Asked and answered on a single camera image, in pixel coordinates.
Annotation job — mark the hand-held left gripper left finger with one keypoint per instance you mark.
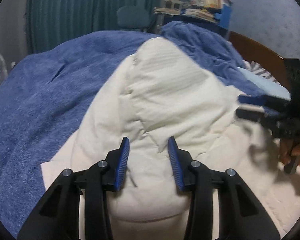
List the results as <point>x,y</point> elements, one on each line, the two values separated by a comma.
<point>121,165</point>

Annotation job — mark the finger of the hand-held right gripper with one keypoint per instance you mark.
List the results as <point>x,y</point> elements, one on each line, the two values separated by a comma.
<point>252,113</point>
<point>254,100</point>

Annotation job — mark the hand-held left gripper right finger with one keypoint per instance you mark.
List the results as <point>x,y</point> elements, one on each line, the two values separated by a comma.
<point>176,165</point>

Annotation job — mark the white hooded padded jacket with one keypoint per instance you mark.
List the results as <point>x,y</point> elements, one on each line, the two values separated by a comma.
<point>165,92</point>

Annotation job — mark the light blue pillow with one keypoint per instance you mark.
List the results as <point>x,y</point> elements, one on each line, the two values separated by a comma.
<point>269,85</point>

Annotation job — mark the grey striped cloth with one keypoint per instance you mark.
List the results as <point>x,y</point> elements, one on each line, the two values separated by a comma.
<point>259,70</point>

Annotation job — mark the wooden headboard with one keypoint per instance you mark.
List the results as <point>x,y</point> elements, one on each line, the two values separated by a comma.
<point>259,52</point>

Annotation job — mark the blue desk shelf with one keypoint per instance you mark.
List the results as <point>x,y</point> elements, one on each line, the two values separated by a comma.
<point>226,15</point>

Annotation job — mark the blue fleece blanket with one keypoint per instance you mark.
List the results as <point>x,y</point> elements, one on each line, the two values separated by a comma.
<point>40,105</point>

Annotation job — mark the stack of papers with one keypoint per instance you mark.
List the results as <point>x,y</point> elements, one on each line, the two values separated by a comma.
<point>197,13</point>

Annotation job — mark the teal curtain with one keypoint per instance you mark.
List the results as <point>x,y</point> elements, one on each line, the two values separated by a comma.
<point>77,5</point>

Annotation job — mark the small white frame box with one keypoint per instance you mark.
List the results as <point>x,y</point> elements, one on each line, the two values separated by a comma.
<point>173,4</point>

